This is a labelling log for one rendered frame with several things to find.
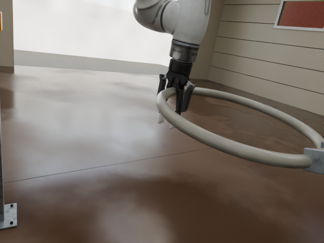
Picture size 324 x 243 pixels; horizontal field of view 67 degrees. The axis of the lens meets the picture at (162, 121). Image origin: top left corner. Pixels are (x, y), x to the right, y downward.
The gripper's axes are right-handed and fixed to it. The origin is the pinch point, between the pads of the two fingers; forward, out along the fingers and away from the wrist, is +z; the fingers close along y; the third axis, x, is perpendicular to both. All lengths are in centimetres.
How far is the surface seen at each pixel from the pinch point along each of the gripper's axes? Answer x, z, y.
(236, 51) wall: 729, 16, -233
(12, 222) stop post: -23, 85, -67
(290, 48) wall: 674, -28, -77
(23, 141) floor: 31, 97, -162
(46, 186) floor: 8, 90, -87
